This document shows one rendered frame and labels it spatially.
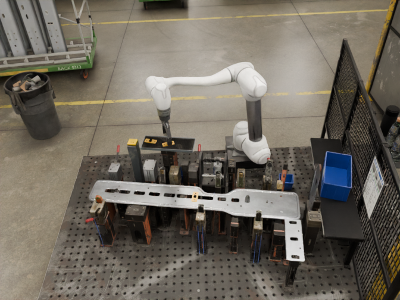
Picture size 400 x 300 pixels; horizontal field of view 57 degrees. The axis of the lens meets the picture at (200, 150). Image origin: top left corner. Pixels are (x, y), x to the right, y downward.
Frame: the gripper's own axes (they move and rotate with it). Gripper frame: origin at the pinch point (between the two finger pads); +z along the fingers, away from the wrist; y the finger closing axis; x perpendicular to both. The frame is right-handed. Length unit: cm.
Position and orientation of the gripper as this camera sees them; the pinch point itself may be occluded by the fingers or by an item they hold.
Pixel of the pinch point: (167, 137)
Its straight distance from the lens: 256.4
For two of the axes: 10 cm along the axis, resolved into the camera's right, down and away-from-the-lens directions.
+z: 0.4, 7.5, 6.6
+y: 3.0, 6.2, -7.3
